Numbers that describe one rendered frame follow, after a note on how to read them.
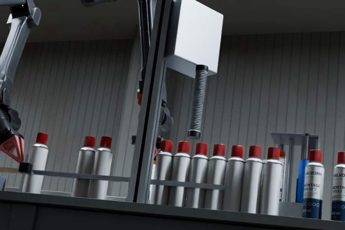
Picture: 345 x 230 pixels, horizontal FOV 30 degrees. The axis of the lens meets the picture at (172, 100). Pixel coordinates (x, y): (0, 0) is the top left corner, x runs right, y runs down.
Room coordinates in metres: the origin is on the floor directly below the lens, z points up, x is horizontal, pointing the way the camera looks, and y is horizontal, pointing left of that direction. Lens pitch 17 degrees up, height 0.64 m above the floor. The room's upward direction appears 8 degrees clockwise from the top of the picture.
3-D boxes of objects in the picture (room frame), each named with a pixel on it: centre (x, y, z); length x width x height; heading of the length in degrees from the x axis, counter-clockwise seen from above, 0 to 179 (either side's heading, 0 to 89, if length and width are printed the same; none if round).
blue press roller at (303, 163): (1.78, -0.40, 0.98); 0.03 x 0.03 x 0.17
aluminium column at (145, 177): (1.71, 0.06, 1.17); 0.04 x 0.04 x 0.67; 74
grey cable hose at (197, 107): (1.72, -0.07, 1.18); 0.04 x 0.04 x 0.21
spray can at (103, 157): (1.89, 0.18, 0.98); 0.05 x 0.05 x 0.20
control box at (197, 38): (1.75, -0.02, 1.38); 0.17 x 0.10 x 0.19; 129
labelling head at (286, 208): (1.83, -0.37, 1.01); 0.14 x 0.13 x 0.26; 74
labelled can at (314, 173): (1.72, -0.41, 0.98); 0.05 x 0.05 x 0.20
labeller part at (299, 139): (1.83, -0.38, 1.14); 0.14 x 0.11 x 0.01; 74
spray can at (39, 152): (1.96, 0.39, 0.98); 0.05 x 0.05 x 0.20
